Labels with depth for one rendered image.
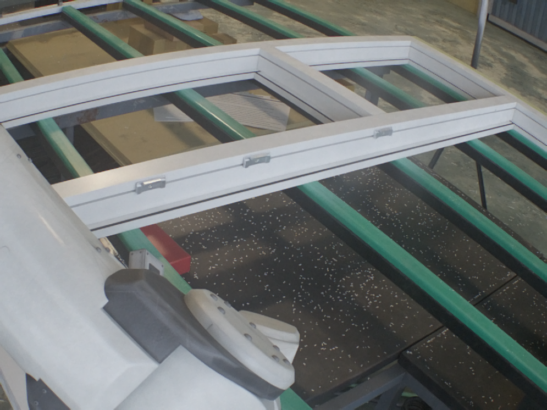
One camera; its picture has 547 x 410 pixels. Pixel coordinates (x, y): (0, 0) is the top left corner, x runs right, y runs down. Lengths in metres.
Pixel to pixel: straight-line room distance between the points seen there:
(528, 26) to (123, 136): 6.19
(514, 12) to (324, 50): 5.97
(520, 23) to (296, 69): 6.18
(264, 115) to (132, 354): 1.62
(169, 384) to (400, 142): 1.05
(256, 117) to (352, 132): 0.71
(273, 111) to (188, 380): 1.63
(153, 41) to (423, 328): 1.33
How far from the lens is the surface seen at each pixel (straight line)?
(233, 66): 1.53
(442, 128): 1.44
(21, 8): 3.11
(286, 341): 0.55
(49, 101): 1.33
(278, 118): 1.89
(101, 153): 2.25
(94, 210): 0.96
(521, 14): 7.48
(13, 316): 0.32
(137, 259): 0.74
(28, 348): 0.32
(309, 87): 1.43
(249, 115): 1.89
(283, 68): 1.50
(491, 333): 0.95
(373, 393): 1.23
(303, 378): 1.17
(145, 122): 1.80
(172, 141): 1.71
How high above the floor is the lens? 1.44
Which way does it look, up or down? 32 degrees down
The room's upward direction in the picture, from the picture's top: 9 degrees clockwise
